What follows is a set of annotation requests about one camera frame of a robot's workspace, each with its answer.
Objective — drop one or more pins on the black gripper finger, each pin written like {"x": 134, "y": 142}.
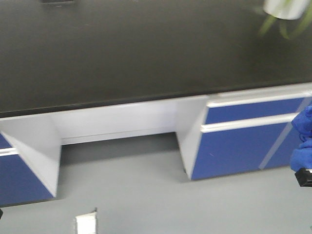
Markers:
{"x": 304, "y": 177}

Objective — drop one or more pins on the blue microfiber cloth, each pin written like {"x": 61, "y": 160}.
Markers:
{"x": 302, "y": 155}

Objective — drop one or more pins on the blue cabinet drawer right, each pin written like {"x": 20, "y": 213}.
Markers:
{"x": 248, "y": 135}

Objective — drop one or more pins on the white potted plant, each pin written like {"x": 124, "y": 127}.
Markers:
{"x": 286, "y": 10}

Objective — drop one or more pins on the white floor outlet box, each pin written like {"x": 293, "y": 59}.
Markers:
{"x": 87, "y": 223}

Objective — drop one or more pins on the blue cabinet left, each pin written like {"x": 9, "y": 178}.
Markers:
{"x": 18, "y": 183}

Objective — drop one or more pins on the black benchtop socket box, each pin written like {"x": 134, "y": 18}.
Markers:
{"x": 56, "y": 1}

